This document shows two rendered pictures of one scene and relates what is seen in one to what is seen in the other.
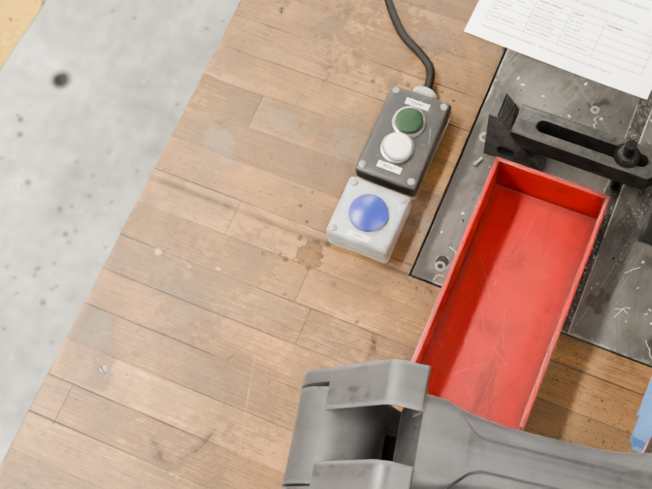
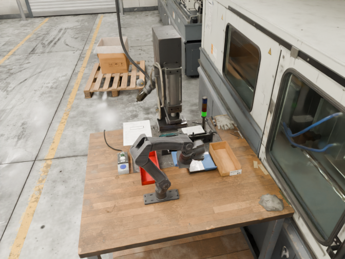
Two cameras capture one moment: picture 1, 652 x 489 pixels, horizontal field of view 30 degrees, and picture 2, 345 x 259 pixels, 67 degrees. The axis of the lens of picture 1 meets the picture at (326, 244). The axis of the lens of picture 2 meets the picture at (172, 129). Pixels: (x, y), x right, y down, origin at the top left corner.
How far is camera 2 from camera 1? 83 cm
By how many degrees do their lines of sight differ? 40
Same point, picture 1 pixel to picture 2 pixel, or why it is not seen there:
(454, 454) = (153, 139)
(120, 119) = (59, 227)
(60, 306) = not seen: outside the picture
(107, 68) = (52, 220)
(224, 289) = (106, 187)
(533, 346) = not seen: hidden behind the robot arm
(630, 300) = (165, 161)
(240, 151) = (98, 171)
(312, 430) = (134, 150)
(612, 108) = not seen: hidden behind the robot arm
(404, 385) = (143, 135)
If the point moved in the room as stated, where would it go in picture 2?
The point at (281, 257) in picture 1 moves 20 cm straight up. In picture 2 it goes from (112, 179) to (107, 155)
